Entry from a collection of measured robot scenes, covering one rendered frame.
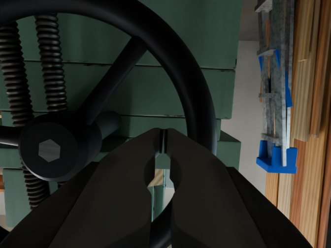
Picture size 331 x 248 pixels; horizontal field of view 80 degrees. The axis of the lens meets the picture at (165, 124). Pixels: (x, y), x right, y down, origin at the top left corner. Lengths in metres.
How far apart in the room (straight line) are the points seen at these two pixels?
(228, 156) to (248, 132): 2.62
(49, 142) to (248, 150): 2.96
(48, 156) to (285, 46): 1.17
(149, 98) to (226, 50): 0.16
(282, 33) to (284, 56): 0.12
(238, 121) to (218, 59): 2.59
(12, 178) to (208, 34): 0.37
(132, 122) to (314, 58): 1.49
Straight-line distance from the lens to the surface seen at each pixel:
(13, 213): 0.38
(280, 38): 1.20
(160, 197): 0.80
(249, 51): 3.01
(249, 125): 3.00
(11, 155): 0.35
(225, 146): 0.39
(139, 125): 0.37
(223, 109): 0.38
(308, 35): 1.70
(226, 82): 0.38
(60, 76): 0.27
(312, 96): 1.71
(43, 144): 0.19
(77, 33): 0.40
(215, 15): 0.40
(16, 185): 0.36
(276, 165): 1.25
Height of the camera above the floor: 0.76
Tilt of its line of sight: 8 degrees up
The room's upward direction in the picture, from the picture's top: 178 degrees counter-clockwise
